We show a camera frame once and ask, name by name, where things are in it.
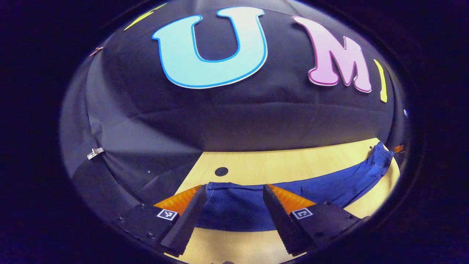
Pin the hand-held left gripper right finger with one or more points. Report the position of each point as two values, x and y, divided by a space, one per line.
278 220

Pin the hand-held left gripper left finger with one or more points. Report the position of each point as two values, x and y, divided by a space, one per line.
188 220

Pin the black backdrop cloth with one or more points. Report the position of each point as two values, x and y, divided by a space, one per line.
256 117

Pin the blue denim jeans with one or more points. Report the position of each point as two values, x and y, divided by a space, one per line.
238 209

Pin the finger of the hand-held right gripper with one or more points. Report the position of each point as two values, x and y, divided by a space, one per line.
398 148

